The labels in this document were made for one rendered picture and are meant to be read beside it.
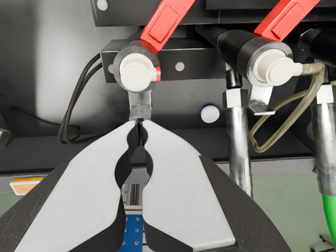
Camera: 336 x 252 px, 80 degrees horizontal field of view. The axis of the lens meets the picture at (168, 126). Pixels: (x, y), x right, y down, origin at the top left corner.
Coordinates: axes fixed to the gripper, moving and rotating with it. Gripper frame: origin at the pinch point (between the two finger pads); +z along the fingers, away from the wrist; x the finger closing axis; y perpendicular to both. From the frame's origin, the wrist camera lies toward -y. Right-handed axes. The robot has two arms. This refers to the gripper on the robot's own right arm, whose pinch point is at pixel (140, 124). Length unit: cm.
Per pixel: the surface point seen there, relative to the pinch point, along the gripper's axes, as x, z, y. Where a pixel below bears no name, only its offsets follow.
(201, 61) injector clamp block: 6.6, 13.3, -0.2
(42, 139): -24.3, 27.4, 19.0
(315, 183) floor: 145, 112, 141
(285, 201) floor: 124, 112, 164
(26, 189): -22.3, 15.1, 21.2
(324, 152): 15.3, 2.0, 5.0
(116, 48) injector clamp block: -3.3, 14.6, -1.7
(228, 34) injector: 7.1, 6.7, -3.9
